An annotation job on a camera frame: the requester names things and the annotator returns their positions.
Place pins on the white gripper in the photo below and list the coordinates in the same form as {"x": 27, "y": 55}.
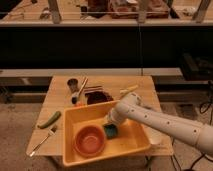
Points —
{"x": 113, "y": 117}

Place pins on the green sponge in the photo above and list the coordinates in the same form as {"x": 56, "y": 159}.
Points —
{"x": 111, "y": 131}

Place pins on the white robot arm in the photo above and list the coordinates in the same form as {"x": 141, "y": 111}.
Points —
{"x": 190, "y": 132}

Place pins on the dark brown bowl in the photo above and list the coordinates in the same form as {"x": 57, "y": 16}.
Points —
{"x": 98, "y": 97}

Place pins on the striped dark block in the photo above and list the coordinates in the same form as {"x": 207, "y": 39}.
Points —
{"x": 92, "y": 89}

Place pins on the small orange object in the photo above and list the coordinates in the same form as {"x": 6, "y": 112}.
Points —
{"x": 79, "y": 104}

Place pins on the orange bowl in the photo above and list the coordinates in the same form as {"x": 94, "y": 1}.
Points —
{"x": 89, "y": 141}

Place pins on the dark metal cup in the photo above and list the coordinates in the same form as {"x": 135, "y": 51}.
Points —
{"x": 73, "y": 85}

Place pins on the green cucumber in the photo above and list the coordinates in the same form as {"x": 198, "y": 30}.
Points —
{"x": 51, "y": 120}

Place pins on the wooden handled brush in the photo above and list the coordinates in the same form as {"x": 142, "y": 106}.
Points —
{"x": 76, "y": 95}

